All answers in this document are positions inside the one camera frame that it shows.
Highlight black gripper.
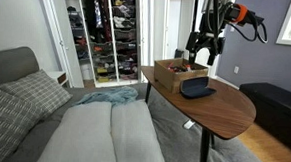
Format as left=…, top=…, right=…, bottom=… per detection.
left=184, top=30, right=227, bottom=67

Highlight dark blue bowl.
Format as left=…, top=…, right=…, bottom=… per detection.
left=179, top=75, right=218, bottom=102

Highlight open cardboard box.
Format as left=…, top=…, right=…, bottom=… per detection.
left=152, top=56, right=210, bottom=96

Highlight wooden side table black legs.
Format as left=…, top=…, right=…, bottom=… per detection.
left=135, top=65, right=259, bottom=162

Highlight grey rug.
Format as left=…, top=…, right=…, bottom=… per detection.
left=132, top=83, right=281, bottom=162

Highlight black storage bench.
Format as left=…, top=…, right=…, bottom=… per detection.
left=235, top=80, right=291, bottom=157

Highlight blue-grey crumpled blanket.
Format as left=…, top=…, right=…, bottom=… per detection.
left=72, top=82, right=140, bottom=110

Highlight light grey cushion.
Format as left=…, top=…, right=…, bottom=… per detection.
left=108, top=98, right=172, bottom=162
left=34, top=97, right=121, bottom=162

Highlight hanging dark clothes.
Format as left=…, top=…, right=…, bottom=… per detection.
left=79, top=0, right=115, bottom=45

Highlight white folding closet door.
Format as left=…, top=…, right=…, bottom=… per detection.
left=31, top=0, right=90, bottom=89

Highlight white nightstand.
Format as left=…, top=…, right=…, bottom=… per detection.
left=46, top=70, right=70, bottom=87

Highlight grey checked pillow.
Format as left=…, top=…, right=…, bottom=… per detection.
left=0, top=66, right=75, bottom=122

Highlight grey upholstered headboard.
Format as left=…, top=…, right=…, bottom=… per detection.
left=0, top=44, right=42, bottom=88

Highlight grey dashed-stripe pillow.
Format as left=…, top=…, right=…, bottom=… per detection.
left=0, top=81, right=44, bottom=162

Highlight white wardrobe with wire baskets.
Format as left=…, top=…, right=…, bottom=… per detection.
left=56, top=0, right=148, bottom=91

